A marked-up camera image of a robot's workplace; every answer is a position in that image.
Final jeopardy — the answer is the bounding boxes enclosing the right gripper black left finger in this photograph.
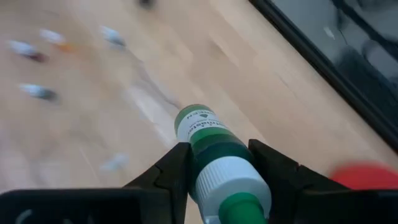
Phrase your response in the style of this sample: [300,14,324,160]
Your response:
[123,141,192,224]

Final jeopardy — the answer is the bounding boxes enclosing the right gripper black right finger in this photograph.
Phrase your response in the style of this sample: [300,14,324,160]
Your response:
[248,138,349,224]

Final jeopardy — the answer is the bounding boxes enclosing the large green food coloring bottle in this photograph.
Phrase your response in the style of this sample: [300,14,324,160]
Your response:
[173,104,273,224]

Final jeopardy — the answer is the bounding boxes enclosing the small white-capped dropper bottle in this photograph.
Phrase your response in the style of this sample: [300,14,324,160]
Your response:
[99,152,130,172]

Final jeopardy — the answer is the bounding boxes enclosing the small black dropper bottle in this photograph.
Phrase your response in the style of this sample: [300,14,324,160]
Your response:
[99,25,127,47]

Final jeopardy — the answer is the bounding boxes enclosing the small dark grey dropper bottle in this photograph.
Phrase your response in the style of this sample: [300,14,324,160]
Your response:
[19,83,59,102]

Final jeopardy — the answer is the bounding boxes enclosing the small orange-red dropper bottle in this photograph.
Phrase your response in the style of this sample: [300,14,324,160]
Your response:
[39,28,75,53]

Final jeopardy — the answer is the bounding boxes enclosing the small dark red dropper bottle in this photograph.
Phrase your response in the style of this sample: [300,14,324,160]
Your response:
[7,39,47,63]

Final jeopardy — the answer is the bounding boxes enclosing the clear plastic bin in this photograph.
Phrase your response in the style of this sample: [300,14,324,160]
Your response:
[93,52,190,181]

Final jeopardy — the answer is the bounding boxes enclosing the red desk lamp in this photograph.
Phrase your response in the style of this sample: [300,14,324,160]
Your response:
[329,161,398,190]

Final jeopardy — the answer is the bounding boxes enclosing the black aluminium table frame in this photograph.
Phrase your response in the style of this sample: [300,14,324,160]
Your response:
[248,0,398,153]

